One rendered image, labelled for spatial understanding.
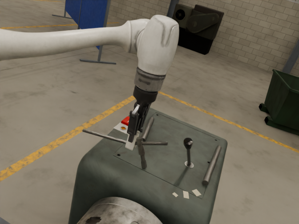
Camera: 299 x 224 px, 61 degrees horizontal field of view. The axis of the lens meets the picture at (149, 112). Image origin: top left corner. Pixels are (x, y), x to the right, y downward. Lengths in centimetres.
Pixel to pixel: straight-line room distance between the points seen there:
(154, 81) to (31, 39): 34
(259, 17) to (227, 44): 140
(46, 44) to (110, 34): 22
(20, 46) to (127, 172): 50
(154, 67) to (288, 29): 984
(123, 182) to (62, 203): 158
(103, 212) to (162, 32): 54
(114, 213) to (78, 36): 52
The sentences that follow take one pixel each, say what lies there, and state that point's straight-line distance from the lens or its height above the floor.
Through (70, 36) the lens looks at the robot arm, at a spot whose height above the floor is 164.
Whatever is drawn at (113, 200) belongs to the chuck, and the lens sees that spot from 84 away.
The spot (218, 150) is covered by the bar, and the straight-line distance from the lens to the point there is 115.
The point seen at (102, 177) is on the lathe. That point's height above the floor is 122.
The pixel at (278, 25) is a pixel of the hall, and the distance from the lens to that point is 1045.
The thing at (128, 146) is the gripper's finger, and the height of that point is 132.
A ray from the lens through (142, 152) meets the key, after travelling 88.
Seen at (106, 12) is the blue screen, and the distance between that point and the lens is 544.
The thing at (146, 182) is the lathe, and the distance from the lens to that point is 87.
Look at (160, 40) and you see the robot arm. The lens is 70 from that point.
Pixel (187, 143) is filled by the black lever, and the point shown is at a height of 139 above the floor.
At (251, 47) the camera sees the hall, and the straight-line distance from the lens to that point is 1052.
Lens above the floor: 184
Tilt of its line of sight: 27 degrees down
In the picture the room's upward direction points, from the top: 17 degrees clockwise
